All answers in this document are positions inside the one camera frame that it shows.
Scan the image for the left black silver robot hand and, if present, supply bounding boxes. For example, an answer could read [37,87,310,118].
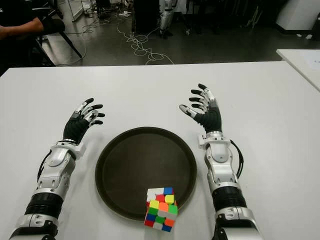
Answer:
[62,97,106,146]

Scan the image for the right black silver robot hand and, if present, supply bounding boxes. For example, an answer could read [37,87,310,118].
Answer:
[178,83,224,135]

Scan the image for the multicoloured Rubik's cube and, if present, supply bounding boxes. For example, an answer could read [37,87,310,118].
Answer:
[143,186,179,227]

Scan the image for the dark brown round plate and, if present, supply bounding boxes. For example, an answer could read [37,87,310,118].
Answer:
[94,126,198,222]

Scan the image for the black office chair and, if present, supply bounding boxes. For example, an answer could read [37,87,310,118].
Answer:
[34,0,83,66]

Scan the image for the white side table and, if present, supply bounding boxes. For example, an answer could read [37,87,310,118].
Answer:
[276,48,320,92]

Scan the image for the silver folded stand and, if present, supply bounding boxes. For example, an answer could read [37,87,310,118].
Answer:
[245,0,264,29]

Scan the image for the silver standing humanoid robot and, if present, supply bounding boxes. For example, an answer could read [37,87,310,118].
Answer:
[159,0,176,39]

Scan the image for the white board panel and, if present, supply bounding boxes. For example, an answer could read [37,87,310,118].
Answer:
[56,0,97,23]

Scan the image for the black cabinet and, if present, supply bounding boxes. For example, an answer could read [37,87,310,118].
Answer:
[133,0,163,35]

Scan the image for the seated person in black shirt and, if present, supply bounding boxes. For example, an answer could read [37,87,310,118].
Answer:
[0,0,57,72]

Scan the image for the white machine housing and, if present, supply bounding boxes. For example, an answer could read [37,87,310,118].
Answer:
[274,0,320,35]

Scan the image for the right arm black cables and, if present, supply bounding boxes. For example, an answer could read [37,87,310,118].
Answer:
[229,139,245,180]

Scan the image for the arm black cables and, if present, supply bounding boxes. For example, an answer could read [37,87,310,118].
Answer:
[229,139,245,180]
[36,149,55,186]

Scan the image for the left arm black cables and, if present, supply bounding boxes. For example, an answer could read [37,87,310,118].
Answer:
[36,149,55,186]

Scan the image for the white tangled floor cable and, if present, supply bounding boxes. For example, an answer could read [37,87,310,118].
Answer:
[79,12,175,66]

